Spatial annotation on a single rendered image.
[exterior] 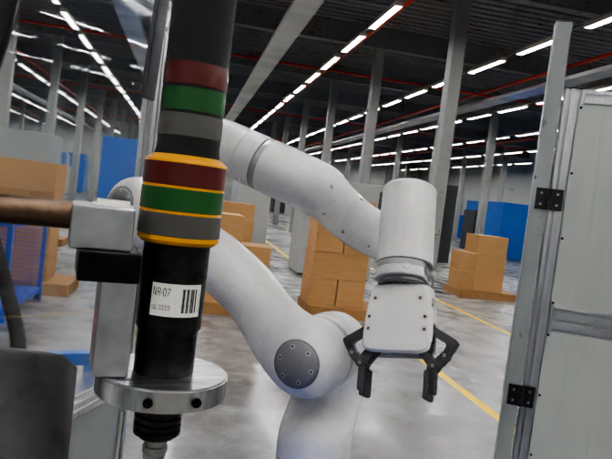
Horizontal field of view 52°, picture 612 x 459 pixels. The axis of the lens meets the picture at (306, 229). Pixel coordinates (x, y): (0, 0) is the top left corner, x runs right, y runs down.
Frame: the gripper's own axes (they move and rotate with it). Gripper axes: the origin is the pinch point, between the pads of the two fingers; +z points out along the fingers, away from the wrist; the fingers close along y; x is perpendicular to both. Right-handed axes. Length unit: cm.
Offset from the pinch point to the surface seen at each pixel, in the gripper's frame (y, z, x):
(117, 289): -6, 5, 64
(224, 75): -11, -7, 64
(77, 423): 93, 8, -37
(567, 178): -17, -83, -105
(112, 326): -6, 6, 63
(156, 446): -6, 12, 58
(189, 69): -10, -6, 66
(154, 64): -7, -7, 65
